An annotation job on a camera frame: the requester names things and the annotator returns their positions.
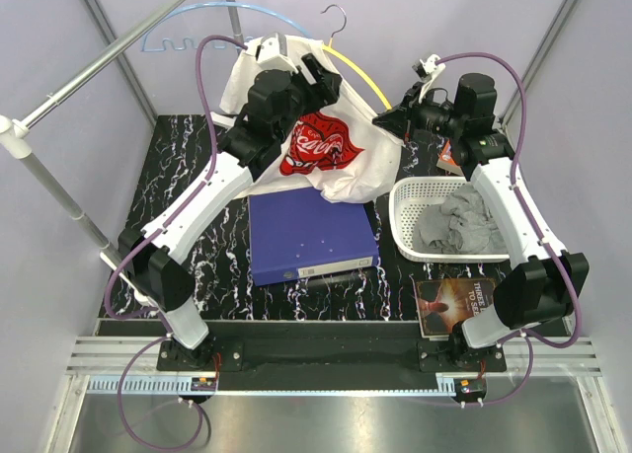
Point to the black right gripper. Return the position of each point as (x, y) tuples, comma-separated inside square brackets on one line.
[(403, 121)]

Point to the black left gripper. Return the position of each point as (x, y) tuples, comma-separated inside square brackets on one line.
[(324, 92)]

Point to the yellow plastic hanger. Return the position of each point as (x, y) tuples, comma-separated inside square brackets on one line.
[(355, 68)]

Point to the white t shirt red print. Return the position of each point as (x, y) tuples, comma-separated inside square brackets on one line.
[(337, 150)]

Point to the grey t shirt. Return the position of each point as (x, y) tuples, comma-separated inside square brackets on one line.
[(462, 225)]

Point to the light blue plastic hanger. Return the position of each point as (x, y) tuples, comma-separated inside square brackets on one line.
[(182, 29)]

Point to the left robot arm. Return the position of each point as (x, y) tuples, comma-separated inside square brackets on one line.
[(282, 93)]

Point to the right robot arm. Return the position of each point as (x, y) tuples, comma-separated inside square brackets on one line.
[(546, 279)]

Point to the white plastic basket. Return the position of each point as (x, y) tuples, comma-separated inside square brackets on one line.
[(407, 199)]

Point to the dark brown book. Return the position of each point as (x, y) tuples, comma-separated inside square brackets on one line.
[(443, 303)]

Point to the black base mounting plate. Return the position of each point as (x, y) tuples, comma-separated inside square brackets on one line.
[(322, 357)]

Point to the metal clothes rack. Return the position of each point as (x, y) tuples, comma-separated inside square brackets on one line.
[(14, 131)]

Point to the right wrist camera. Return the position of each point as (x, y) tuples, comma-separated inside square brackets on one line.
[(428, 70)]

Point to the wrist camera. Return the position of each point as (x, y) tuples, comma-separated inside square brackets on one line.
[(271, 53), (428, 70)]

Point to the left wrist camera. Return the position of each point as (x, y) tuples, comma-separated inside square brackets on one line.
[(271, 53)]

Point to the blue ring binder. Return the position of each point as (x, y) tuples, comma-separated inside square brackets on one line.
[(299, 234)]

